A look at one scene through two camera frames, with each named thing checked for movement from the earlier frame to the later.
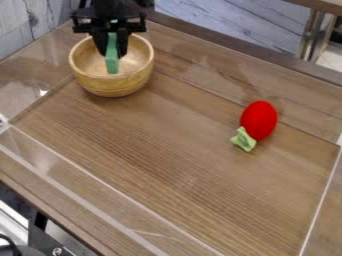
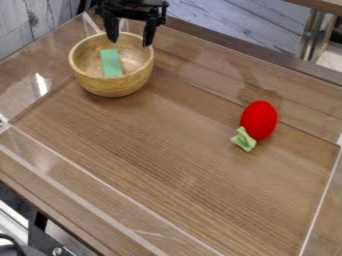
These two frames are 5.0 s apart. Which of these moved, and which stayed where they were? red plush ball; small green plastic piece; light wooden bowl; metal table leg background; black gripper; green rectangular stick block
Moved: green rectangular stick block; black gripper
Stayed: red plush ball; small green plastic piece; metal table leg background; light wooden bowl
